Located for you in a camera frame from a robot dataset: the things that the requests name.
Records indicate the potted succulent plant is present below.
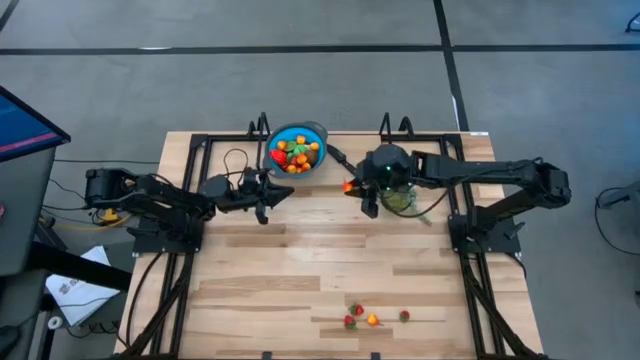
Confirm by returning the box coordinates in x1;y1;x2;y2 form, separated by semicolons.
382;184;434;228

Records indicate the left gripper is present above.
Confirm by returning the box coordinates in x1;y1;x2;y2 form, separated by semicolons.
234;169;295;225

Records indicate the blue collapsible bowl grey rim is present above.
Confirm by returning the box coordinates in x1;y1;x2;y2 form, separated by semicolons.
261;120;330;180

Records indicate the yellow floor cable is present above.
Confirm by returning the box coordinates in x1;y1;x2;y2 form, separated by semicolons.
54;204;132;232

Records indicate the large computer monitor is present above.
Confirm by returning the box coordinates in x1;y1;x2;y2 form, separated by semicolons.
0;83;72;164

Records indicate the black wire rack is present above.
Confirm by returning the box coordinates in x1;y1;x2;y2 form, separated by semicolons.
377;111;415;151
247;111;273;193

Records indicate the black aluminium rig frame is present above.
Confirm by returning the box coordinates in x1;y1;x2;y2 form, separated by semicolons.
113;130;549;360

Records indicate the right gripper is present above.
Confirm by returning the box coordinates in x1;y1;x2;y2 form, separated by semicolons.
343;154;384;220

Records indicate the white printed paper sheet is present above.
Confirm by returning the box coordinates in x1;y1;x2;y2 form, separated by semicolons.
44;244;122;327

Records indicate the black handled kitchen knife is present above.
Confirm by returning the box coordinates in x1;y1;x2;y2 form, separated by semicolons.
326;143;359;176

